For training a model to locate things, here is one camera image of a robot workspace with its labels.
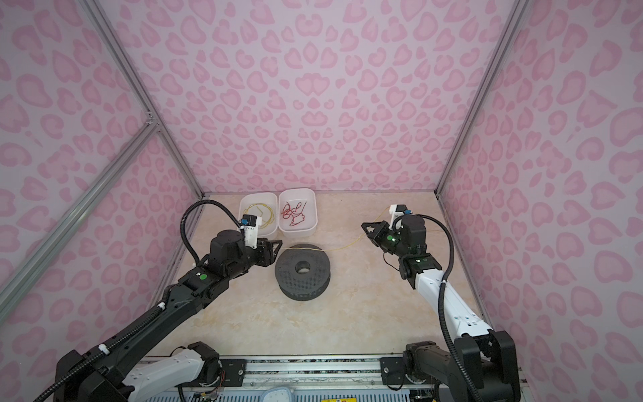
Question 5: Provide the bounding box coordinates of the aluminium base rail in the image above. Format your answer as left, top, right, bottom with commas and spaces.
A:
145, 352, 534, 402

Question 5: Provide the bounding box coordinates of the white plastic tray right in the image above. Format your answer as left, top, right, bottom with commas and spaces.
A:
278, 189, 318, 239

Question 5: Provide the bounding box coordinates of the red cable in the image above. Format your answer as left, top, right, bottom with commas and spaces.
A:
280, 200, 308, 225

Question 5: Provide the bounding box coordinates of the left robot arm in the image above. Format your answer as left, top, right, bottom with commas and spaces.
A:
36, 199, 283, 401

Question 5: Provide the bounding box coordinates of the yellow cable in tray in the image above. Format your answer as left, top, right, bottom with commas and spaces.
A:
243, 202, 276, 228

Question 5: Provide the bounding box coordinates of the aluminium frame right post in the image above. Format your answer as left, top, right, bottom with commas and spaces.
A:
435, 0, 532, 200

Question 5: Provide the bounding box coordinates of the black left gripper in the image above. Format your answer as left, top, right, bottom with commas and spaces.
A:
227, 235, 284, 282

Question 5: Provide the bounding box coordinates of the white plastic tray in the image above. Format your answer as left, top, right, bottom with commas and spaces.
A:
239, 192, 278, 240
278, 189, 318, 239

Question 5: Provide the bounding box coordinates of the aluminium frame left post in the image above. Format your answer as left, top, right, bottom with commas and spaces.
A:
77, 0, 205, 199

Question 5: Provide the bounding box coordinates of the aluminium frame diagonal bar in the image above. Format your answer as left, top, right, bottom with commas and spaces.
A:
1, 119, 158, 323

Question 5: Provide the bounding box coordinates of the white plastic tray left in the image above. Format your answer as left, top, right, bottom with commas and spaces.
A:
239, 192, 278, 240

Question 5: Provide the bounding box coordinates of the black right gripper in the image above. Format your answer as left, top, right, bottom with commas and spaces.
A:
361, 221, 411, 258

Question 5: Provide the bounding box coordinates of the aluminium frame post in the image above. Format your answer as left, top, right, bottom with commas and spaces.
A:
77, 0, 205, 199
435, 0, 532, 200

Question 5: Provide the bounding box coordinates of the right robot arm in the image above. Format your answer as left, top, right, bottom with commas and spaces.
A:
362, 211, 522, 401

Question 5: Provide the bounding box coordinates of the dark grey cable spool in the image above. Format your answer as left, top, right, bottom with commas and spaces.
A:
275, 244, 332, 302

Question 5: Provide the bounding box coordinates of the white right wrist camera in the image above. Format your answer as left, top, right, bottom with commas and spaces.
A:
388, 204, 409, 223

